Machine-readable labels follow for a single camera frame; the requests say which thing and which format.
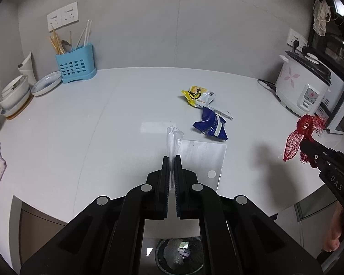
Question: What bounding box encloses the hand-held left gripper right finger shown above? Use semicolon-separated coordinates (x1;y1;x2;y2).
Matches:
175;155;323;275

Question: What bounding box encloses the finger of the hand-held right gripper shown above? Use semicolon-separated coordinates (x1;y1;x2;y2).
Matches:
300;139;344;215
318;148;344;182

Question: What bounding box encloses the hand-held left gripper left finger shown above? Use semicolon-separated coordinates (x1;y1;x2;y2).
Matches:
19;155;170;275

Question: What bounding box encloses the red mesh net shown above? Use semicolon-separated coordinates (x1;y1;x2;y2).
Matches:
283;115;327;169

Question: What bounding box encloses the clear plastic bag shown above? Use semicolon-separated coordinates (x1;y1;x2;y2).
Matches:
166;126;228;192

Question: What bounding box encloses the black trash bin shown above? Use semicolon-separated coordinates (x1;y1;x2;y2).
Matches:
153;236;205;272

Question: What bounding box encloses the person's right hand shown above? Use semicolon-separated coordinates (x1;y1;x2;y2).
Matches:
322;206;344;253

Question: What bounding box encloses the blue snack wrapper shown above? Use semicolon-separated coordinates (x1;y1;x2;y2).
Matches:
193;105;234;141

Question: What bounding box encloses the white rice cooker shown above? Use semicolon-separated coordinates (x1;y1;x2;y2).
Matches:
275;51;332;117

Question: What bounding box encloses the yellow snack wrapper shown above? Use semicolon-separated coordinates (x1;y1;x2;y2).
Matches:
180;85;215;108

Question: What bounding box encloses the black toaster oven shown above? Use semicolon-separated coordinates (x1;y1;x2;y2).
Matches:
310;33;344;82

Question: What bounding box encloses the white mesh bag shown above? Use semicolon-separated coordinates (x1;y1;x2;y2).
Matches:
312;0;332;37

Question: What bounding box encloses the brown base cabinet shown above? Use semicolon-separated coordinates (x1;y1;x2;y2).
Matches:
13;196;72;265

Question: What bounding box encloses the blue utensil holder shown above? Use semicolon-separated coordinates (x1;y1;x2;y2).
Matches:
55;43;97;84

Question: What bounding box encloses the blue striped plate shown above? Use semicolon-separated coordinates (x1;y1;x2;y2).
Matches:
31;71;63;97

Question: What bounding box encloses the wooden trivet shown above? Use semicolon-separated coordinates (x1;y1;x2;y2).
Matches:
8;100;34;120

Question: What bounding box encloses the white plastic chopstick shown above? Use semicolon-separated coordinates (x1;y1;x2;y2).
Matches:
83;21;93;48
75;20;90;49

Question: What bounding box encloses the white plate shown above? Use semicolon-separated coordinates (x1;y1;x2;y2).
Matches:
1;93;33;116

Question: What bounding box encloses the bundle of wooden chopsticks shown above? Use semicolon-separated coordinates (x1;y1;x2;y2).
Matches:
49;27;73;55

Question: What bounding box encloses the white bowl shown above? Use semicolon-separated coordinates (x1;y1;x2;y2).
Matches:
0;75;31;109

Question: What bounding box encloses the white ceramic pitcher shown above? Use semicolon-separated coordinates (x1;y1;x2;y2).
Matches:
18;52;37;87

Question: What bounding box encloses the black power cable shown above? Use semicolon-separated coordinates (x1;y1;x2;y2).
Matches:
257;79;283;104

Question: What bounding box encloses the white wall socket with plug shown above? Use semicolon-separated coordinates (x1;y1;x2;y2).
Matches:
287;29;308;52

